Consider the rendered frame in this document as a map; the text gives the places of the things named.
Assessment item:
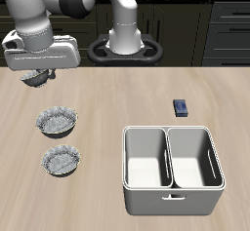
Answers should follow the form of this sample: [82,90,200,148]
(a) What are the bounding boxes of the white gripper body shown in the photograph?
[3,35,82,72]

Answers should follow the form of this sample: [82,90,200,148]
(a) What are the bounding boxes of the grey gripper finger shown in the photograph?
[47,68,57,81]

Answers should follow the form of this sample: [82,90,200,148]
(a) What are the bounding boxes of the small grey patterned bowl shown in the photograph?
[20,69,50,89]

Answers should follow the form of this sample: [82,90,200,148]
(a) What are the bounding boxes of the large grey patterned bowl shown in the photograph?
[34,105,79,139]

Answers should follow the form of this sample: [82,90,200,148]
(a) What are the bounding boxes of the medium grey patterned bowl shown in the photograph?
[40,143,82,178]

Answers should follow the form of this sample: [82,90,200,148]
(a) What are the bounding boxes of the small blue box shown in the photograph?
[172,98,190,119]

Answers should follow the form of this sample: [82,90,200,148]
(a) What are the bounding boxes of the dark kitchen cupboards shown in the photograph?
[0,0,250,68]

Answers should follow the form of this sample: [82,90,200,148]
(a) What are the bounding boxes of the white two-bin basket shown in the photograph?
[121,125,227,217]

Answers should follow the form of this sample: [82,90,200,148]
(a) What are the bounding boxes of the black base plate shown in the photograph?
[86,34,164,64]

